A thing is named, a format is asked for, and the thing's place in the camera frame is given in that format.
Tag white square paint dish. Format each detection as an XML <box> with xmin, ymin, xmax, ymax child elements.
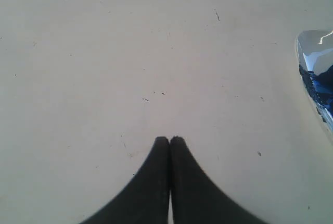
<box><xmin>295</xmin><ymin>30</ymin><xmax>332</xmax><ymax>132</ymax></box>

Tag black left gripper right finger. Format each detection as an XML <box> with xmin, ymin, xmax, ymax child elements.
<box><xmin>170</xmin><ymin>136</ymin><xmax>264</xmax><ymax>223</ymax></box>

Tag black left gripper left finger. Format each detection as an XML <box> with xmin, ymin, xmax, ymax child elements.
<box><xmin>83</xmin><ymin>136</ymin><xmax>170</xmax><ymax>223</ymax></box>

